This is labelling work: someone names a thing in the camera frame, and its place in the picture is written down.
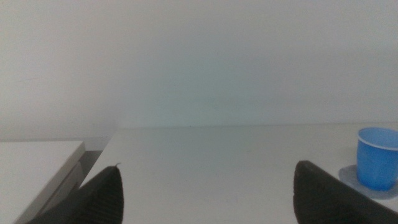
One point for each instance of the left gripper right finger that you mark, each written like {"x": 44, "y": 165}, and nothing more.
{"x": 326, "y": 199}

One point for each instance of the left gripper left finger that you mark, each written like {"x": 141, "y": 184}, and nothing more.
{"x": 96, "y": 199}

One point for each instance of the blue plastic cup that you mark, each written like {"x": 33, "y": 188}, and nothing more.
{"x": 377, "y": 165}

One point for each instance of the round grey cup mat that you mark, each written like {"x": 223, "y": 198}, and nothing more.
{"x": 349, "y": 175}

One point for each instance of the white side table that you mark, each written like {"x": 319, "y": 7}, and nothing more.
{"x": 28, "y": 171}

